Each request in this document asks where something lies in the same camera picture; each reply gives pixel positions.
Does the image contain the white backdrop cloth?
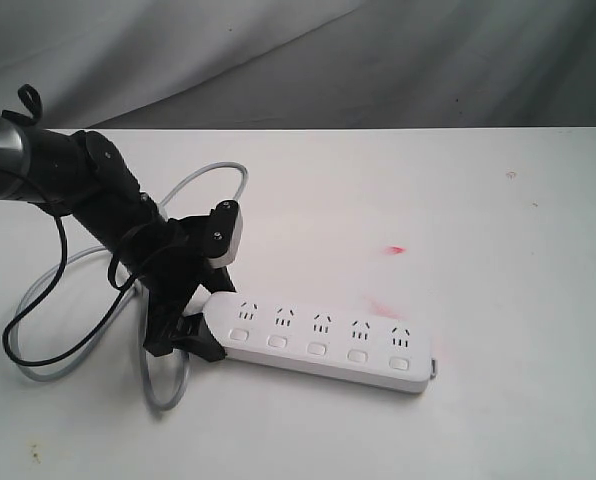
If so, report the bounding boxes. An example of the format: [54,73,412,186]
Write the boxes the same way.
[0,1,596,129]

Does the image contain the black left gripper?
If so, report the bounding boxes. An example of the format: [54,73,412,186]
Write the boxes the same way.
[113,213,236,361]

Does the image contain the grey power cord with plug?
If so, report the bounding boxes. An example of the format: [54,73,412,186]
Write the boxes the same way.
[10,159,249,412]

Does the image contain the white five-outlet power strip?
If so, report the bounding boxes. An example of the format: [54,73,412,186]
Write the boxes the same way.
[202,292,438,394]

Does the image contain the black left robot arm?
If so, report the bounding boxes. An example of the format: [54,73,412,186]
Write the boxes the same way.
[0,116,242,362]

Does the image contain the black left camera cable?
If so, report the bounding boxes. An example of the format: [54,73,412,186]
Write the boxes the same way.
[0,84,179,367]

